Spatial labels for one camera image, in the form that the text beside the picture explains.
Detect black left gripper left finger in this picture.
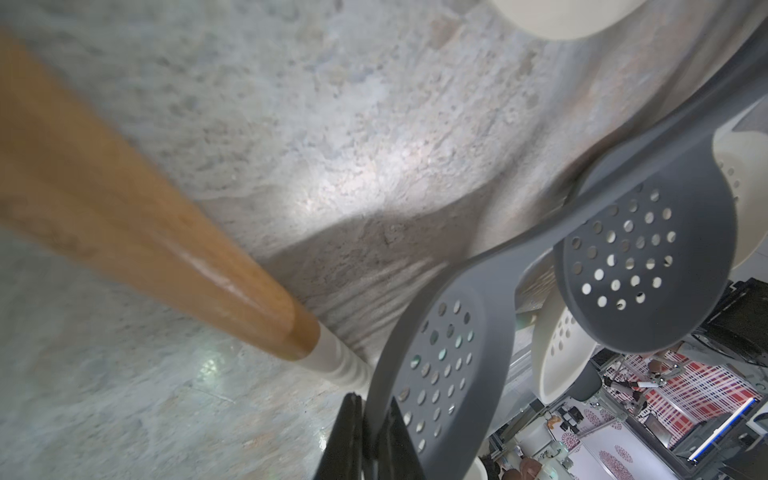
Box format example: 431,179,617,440
313,393,363,480

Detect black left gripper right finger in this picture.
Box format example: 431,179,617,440
375,397,425,480

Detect cream utensil rack stand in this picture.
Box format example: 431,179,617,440
491,0,645,41

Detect grey skimmer green handle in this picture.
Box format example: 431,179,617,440
554,100,767,353
362,25,767,479

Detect cream skimmer wooden handle left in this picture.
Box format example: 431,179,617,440
1,35,372,394

